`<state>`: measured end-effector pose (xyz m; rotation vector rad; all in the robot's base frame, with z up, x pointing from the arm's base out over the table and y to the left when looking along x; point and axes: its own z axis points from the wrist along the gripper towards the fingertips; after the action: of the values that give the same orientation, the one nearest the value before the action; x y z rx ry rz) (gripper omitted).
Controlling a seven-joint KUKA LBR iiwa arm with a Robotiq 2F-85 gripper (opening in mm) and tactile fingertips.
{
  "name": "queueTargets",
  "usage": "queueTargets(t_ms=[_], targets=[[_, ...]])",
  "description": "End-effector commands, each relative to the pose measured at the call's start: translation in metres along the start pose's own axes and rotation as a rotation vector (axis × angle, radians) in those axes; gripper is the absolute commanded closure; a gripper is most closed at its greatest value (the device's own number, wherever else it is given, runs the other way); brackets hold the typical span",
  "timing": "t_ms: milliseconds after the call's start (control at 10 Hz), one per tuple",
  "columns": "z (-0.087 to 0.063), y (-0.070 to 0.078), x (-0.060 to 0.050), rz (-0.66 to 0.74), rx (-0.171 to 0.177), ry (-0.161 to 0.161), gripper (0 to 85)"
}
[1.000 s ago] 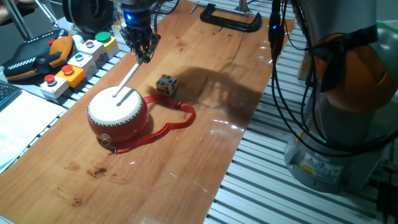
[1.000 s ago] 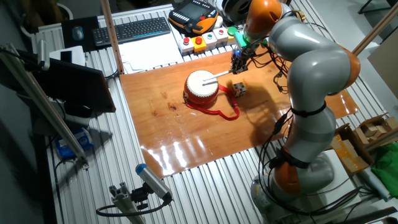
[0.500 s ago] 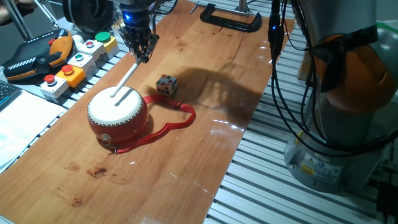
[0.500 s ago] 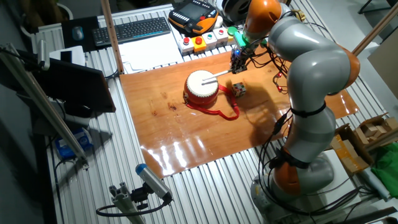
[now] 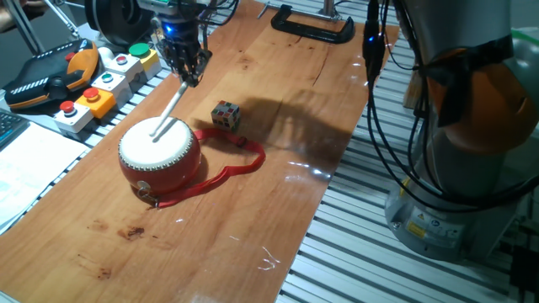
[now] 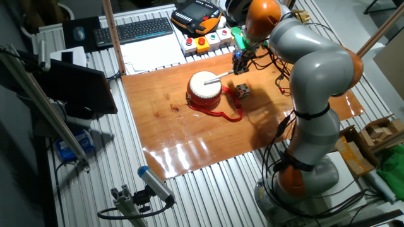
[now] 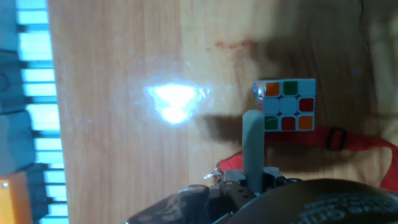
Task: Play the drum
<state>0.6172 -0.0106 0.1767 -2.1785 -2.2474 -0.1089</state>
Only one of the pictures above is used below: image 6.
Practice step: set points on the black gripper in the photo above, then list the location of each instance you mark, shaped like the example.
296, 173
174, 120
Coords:
242, 57

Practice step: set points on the white drumstick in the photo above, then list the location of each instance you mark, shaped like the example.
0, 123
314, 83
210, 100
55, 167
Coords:
219, 77

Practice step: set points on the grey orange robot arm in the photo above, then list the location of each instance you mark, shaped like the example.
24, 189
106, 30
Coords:
322, 66

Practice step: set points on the red drum white skin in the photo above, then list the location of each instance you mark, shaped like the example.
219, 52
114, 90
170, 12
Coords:
202, 91

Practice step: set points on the rubik's cube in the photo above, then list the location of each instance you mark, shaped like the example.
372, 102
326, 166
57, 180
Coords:
242, 90

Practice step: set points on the green wrist adapter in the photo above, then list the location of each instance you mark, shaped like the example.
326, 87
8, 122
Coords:
241, 41

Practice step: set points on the white box small red button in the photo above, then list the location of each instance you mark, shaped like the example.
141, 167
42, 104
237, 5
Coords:
224, 36

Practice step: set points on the yellow box big green button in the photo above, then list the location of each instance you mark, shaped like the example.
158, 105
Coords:
235, 31

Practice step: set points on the white box small green button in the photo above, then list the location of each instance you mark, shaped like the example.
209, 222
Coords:
213, 41

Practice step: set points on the yellow box red button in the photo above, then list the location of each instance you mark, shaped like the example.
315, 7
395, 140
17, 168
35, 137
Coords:
202, 45

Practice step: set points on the white box red mushroom button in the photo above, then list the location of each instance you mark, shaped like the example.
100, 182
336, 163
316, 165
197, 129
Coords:
188, 47

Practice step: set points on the black round spool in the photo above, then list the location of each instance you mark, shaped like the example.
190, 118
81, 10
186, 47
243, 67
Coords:
236, 9

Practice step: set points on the black orange teach pendant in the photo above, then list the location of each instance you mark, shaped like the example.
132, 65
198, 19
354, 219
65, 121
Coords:
195, 15

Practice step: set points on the wood grain table mat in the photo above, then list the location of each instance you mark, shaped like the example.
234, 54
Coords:
189, 142

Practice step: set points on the white paper sheets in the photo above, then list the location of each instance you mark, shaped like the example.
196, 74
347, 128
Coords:
151, 53

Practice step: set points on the black keyboard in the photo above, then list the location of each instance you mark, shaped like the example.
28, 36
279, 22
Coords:
132, 31

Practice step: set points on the wooden pole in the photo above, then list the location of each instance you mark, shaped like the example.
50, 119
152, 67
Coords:
113, 34
378, 33

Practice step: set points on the brown cardboard box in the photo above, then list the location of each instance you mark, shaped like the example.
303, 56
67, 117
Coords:
353, 154

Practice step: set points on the black chair base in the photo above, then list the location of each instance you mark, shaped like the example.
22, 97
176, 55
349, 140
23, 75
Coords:
370, 6

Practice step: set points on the brown cardboard sheet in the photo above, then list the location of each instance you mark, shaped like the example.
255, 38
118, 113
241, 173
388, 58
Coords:
391, 66

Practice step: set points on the cardboard box with wooden blocks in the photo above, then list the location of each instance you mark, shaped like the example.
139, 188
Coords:
378, 130

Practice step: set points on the black mouse pad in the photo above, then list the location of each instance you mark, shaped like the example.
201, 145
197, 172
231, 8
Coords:
91, 28

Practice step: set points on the white flat box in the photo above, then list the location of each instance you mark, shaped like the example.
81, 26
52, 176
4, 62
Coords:
347, 186

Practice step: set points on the grey computer mouse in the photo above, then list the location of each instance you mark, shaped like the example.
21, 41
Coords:
79, 33

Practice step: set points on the black monitor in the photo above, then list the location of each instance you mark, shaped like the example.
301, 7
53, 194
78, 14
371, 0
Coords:
75, 85

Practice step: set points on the white box device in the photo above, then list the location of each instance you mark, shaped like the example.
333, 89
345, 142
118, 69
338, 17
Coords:
74, 56

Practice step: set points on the white paper roll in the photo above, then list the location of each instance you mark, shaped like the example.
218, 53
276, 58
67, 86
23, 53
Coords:
380, 186

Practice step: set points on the blue plastic packet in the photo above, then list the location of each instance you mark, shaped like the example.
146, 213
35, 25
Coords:
74, 146

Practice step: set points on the green cloth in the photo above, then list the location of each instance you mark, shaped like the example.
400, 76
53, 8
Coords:
393, 175

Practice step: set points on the aluminium profile beam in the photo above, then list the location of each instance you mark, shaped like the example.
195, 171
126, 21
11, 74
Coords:
44, 107

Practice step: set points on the grey depth camera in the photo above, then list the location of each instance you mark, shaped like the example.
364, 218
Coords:
156, 184

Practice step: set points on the aluminium camera bracket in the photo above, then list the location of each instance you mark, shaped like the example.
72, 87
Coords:
126, 205

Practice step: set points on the silver metal post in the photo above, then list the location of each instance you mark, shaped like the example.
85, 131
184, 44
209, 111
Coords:
43, 55

